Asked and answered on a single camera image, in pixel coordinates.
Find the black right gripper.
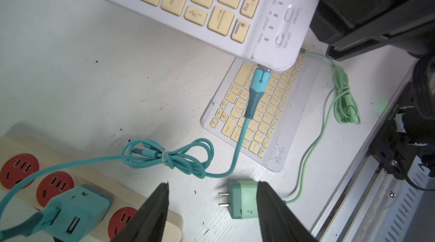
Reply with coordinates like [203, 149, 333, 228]
[310, 0, 435, 61]

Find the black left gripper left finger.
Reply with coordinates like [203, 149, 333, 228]
[111, 183, 169, 242]

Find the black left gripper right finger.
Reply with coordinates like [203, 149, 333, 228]
[257, 182, 316, 242]

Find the light green usb charger plug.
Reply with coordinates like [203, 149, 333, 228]
[219, 180, 258, 219]

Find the white keyboard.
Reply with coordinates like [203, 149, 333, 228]
[201, 53, 321, 173]
[107, 0, 319, 72]

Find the light green usb cable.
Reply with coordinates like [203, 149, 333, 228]
[284, 47, 361, 205]

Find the teal usb charger plug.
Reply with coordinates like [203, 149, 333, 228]
[43, 184, 113, 242]

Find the teal usb cable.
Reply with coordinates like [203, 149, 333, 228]
[0, 65, 272, 242]

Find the aluminium frame rail base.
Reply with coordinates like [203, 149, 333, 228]
[309, 65, 435, 242]

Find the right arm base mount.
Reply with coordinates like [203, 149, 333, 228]
[368, 105, 435, 192]

